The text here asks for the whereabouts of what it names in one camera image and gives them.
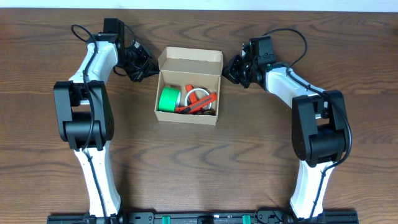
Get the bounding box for cardboard box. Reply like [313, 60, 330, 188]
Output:
[154, 47, 223, 125]

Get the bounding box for green tape roll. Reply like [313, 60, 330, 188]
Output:
[158, 87, 182, 113]

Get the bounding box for white tape roll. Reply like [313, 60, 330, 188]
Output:
[184, 88, 210, 106]

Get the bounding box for correction tape dispenser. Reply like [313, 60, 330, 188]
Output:
[196, 109, 215, 116]

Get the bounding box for orange lighter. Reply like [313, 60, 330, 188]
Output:
[185, 84, 198, 106]

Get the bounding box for orange utility knife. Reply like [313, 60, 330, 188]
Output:
[174, 93, 217, 114]

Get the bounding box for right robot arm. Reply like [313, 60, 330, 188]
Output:
[223, 35, 352, 223]

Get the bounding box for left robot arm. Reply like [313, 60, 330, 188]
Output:
[53, 18, 159, 223]

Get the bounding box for right black cable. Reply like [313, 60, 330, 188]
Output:
[262, 28, 353, 223]

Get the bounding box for black cable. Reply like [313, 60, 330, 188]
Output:
[70, 23, 137, 224]
[262, 28, 353, 223]

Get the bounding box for left black cable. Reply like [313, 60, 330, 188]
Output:
[70, 23, 137, 224]

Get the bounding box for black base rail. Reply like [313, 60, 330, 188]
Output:
[47, 209, 359, 224]

